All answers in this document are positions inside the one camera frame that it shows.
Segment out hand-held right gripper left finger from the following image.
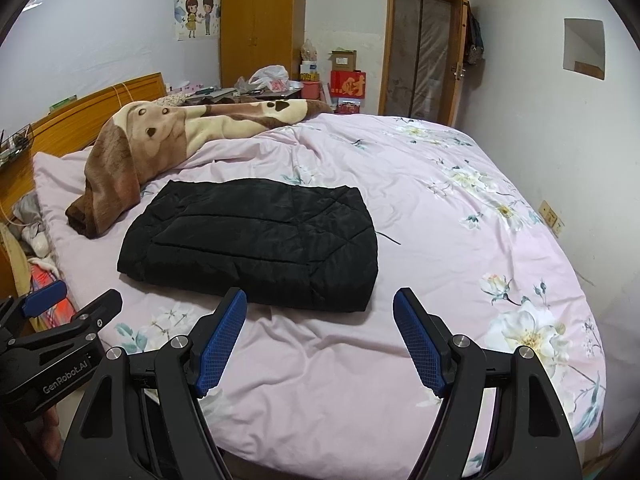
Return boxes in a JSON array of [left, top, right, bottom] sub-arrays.
[[57, 287, 248, 480]]

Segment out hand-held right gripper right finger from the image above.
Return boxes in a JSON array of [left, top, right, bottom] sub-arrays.
[[392, 287, 583, 480]]

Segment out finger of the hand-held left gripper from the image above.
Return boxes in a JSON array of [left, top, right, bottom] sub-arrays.
[[0, 280, 67, 336], [70, 288, 124, 336]]

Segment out black puffer jacket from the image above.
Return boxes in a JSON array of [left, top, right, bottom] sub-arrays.
[[117, 178, 402, 313]]

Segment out colourful clothes pile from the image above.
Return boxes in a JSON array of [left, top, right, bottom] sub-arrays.
[[0, 192, 66, 311]]

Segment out pink pillow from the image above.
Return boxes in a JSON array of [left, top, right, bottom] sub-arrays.
[[32, 149, 101, 201]]

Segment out pink floral quilt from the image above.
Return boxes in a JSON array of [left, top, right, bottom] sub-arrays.
[[32, 112, 608, 478]]

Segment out brown dog print blanket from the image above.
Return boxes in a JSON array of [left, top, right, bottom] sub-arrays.
[[65, 97, 333, 240]]

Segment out wooden headboard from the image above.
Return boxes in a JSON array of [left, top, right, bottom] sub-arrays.
[[0, 72, 168, 301]]

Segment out cluttered bedside table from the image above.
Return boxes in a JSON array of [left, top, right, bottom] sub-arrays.
[[167, 84, 303, 107]]

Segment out wooden door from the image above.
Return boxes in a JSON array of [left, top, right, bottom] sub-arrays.
[[378, 0, 469, 123], [450, 0, 473, 128]]

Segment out large red box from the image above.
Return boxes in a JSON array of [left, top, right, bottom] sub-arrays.
[[330, 70, 367, 98]]

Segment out white plastic bag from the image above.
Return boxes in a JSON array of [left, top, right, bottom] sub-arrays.
[[248, 65, 290, 93]]

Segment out transparent door curtain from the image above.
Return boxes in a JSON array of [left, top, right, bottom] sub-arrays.
[[392, 0, 455, 121]]

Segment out cardboard box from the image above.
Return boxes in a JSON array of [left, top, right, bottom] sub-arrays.
[[328, 49, 358, 72]]

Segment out hanging bags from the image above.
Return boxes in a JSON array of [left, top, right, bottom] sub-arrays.
[[465, 5, 486, 66]]

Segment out wooden wardrobe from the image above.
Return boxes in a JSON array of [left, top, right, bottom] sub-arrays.
[[220, 0, 307, 90]]

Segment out wire basket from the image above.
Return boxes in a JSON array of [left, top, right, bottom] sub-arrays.
[[0, 124, 34, 166]]

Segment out wall socket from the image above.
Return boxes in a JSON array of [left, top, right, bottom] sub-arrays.
[[540, 200, 566, 238]]

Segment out cartoon wall sticker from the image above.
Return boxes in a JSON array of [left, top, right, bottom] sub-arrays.
[[135, 0, 223, 41]]

